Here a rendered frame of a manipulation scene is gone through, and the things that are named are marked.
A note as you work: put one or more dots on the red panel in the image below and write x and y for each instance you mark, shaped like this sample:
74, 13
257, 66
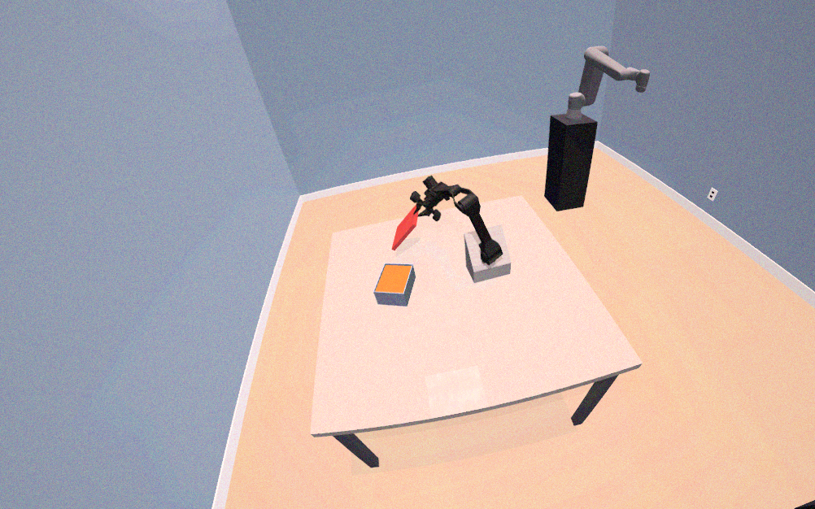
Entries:
404, 228

